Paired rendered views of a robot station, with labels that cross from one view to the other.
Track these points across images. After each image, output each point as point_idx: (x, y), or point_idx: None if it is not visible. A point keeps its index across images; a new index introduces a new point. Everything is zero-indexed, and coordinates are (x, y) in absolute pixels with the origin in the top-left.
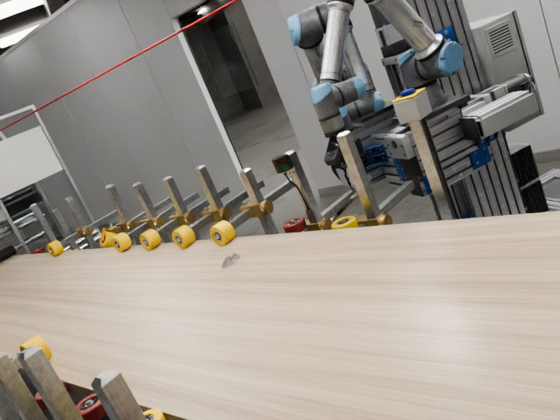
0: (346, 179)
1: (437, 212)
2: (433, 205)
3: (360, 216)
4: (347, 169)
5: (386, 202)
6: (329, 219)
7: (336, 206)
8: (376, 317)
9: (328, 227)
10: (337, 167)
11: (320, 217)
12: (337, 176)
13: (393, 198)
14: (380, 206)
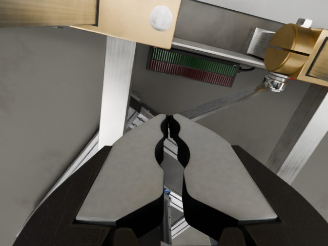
0: (184, 139)
1: (167, 226)
2: (170, 234)
3: (147, 30)
4: (142, 190)
5: (105, 123)
6: (281, 81)
7: (276, 170)
8: None
9: (276, 44)
10: (261, 237)
11: (318, 64)
12: (249, 163)
13: (98, 146)
14: (115, 108)
